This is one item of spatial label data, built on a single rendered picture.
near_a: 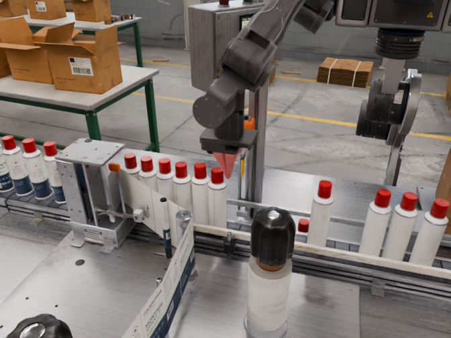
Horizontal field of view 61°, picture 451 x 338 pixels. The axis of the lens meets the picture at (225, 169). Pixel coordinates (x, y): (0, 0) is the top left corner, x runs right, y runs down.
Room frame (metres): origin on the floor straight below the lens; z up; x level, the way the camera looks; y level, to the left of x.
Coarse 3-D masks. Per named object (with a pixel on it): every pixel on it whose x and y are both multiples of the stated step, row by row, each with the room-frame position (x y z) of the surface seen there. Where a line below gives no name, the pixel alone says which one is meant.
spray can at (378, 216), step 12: (384, 192) 0.75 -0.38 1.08; (372, 204) 0.76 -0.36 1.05; (384, 204) 0.74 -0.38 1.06; (372, 216) 0.74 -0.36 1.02; (384, 216) 0.73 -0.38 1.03; (372, 228) 0.73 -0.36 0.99; (384, 228) 0.73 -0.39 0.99; (372, 240) 0.73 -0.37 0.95; (360, 252) 0.75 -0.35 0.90; (372, 252) 0.73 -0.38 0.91
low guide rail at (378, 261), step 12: (204, 228) 0.83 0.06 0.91; (216, 228) 0.82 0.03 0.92; (312, 252) 0.75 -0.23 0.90; (324, 252) 0.74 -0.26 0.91; (336, 252) 0.73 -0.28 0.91; (348, 252) 0.73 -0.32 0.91; (372, 264) 0.71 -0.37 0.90; (384, 264) 0.70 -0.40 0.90; (396, 264) 0.69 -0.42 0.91; (408, 264) 0.69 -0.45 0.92; (444, 276) 0.66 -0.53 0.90
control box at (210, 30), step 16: (240, 0) 1.02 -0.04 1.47; (192, 16) 0.92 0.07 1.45; (208, 16) 0.87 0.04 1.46; (224, 16) 0.87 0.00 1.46; (192, 32) 0.92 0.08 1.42; (208, 32) 0.87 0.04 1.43; (224, 32) 0.87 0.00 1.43; (192, 48) 0.92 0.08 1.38; (208, 48) 0.87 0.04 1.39; (224, 48) 0.87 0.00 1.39; (192, 64) 0.92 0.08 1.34; (208, 64) 0.87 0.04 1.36; (192, 80) 0.92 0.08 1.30; (208, 80) 0.87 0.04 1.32
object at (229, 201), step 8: (232, 200) 0.89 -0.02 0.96; (240, 200) 0.89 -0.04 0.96; (256, 208) 0.87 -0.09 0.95; (264, 208) 0.86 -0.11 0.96; (280, 208) 0.85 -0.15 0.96; (288, 208) 0.85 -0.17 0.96; (304, 216) 0.83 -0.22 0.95; (336, 216) 0.82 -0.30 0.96; (352, 224) 0.80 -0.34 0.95; (360, 224) 0.79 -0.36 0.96; (416, 232) 0.75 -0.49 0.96; (448, 240) 0.73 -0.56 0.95
